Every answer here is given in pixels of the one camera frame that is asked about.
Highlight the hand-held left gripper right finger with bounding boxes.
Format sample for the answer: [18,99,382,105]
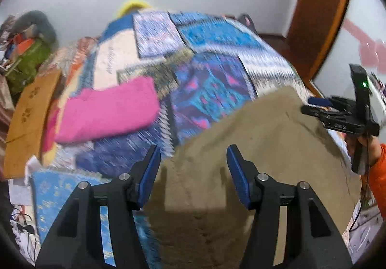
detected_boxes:
[226,144,354,269]

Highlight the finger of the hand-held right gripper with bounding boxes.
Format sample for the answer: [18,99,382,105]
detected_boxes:
[301,96,357,125]

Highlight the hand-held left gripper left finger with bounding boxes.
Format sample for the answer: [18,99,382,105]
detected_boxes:
[35,145,161,269]

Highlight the tan brown towel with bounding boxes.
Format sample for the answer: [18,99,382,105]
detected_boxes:
[144,86,362,269]

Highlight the person's right forearm orange sleeve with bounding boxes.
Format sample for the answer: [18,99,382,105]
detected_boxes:
[361,144,386,212]

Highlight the person's right hand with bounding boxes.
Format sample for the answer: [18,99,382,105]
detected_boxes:
[345,135,381,167]

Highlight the pink folded cloth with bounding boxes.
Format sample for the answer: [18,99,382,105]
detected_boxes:
[42,76,161,152]

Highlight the blue patterned mat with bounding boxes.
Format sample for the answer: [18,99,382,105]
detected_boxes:
[30,166,116,266]

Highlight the patterned blue patchwork blanket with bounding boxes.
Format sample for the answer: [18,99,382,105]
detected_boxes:
[54,10,317,269]

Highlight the brown cardboard box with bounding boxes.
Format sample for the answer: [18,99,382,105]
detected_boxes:
[3,70,62,179]

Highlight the green bag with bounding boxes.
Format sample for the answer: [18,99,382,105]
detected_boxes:
[4,39,52,95]

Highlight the yellow round object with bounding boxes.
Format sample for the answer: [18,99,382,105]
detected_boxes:
[116,0,152,19]

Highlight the grey cloth bundle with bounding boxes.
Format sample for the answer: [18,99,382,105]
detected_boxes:
[14,10,58,46]

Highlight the wooden door frame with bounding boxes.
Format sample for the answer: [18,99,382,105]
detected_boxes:
[286,0,354,83]

